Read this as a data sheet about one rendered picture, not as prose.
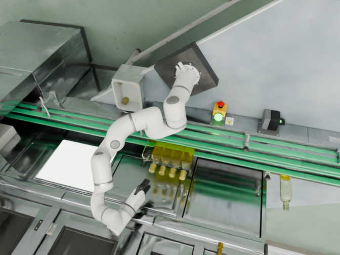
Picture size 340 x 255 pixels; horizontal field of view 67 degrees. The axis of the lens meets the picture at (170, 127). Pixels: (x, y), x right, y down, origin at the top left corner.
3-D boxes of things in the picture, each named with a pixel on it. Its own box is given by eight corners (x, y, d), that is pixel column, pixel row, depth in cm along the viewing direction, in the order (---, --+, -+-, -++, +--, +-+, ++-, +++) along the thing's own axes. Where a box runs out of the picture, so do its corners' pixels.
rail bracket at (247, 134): (243, 133, 142) (241, 151, 134) (246, 124, 137) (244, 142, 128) (250, 134, 142) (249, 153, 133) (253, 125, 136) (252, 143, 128)
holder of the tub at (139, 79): (123, 105, 172) (119, 113, 167) (117, 71, 152) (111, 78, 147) (147, 110, 168) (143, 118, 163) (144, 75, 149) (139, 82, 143)
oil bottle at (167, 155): (170, 138, 163) (160, 166, 148) (169, 132, 159) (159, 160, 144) (178, 140, 162) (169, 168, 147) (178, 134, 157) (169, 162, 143)
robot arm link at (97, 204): (116, 178, 115) (122, 221, 119) (99, 174, 123) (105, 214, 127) (100, 185, 109) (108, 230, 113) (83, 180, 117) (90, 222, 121)
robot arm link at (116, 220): (93, 215, 116) (107, 221, 110) (109, 197, 122) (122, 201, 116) (110, 234, 124) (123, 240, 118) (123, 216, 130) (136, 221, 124)
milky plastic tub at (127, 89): (122, 100, 168) (116, 109, 162) (116, 71, 151) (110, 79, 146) (147, 104, 164) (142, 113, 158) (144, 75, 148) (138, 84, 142)
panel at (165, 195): (64, 140, 179) (33, 180, 157) (62, 137, 177) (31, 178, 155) (189, 167, 162) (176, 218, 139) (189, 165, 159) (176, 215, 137)
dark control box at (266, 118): (261, 118, 148) (261, 128, 142) (264, 108, 142) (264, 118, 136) (276, 121, 146) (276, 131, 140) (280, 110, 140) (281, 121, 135)
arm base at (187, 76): (168, 65, 132) (159, 82, 121) (189, 55, 124) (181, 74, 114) (183, 87, 139) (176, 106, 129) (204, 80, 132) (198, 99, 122)
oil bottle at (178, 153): (178, 140, 161) (169, 167, 147) (178, 134, 157) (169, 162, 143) (187, 142, 160) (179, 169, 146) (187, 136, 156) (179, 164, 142)
